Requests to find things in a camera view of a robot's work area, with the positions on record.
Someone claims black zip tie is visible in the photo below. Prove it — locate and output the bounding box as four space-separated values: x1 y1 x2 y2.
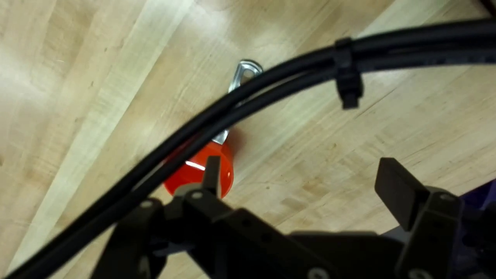
332 35 366 111

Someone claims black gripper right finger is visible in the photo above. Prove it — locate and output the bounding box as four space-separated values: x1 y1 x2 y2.
374 156 496 279

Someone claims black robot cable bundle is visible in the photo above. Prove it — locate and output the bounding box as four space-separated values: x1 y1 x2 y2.
0 17 496 279

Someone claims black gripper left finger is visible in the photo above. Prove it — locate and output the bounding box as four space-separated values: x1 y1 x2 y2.
87 155 245 279

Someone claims orange measuring cup metal handle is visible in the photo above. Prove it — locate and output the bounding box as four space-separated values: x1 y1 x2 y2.
162 57 266 199

